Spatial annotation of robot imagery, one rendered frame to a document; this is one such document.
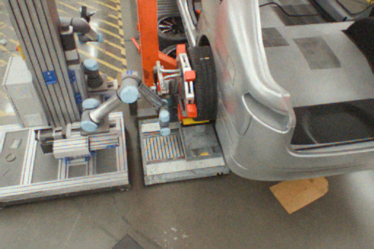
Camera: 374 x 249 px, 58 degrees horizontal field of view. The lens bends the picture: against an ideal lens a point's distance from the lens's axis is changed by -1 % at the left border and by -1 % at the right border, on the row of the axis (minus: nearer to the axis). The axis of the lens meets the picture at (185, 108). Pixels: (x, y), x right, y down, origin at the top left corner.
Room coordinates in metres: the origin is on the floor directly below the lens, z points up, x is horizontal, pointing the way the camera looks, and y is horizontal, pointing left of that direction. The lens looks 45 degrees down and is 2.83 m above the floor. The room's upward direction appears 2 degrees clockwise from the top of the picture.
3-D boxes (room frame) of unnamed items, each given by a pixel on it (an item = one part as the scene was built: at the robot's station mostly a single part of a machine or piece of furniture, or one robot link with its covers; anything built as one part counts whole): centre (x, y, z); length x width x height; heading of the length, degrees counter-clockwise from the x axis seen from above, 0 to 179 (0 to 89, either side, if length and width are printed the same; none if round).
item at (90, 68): (2.29, 0.83, 0.98); 0.13 x 0.12 x 0.14; 88
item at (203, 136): (2.29, -0.15, 0.32); 0.40 x 0.30 x 0.28; 12
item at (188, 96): (2.25, 0.02, 0.85); 0.54 x 0.07 x 0.54; 12
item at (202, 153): (2.26, -0.15, 0.13); 0.50 x 0.36 x 0.10; 12
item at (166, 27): (3.81, 0.15, 0.39); 0.66 x 0.66 x 0.24
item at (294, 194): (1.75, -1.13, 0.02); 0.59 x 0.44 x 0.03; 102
